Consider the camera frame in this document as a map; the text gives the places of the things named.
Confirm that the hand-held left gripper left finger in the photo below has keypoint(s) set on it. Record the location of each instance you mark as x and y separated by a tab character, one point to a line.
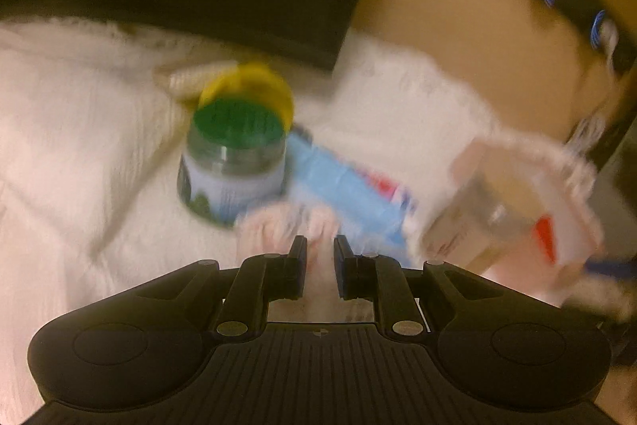
298	266

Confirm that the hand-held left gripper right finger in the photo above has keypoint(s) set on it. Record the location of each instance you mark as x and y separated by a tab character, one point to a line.
342	266

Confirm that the white and pink plush toy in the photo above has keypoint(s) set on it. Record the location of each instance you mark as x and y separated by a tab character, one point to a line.
271	226

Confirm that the blue plastic packet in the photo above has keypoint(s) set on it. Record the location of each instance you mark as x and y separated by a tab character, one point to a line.
338	186

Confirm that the green lid glass jar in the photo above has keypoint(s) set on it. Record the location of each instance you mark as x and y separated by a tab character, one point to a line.
234	161

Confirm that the clear plastic container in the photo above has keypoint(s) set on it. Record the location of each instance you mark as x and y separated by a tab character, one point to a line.
502	211

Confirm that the yellow lid container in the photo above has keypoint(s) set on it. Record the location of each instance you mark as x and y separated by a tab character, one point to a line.
259	81

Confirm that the white fluffy cloth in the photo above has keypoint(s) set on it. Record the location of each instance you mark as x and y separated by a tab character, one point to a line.
438	96

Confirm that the white bed blanket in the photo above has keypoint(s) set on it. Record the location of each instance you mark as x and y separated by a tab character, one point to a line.
74	131

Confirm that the cardboard box with black tape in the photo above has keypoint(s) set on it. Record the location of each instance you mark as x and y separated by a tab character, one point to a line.
473	2

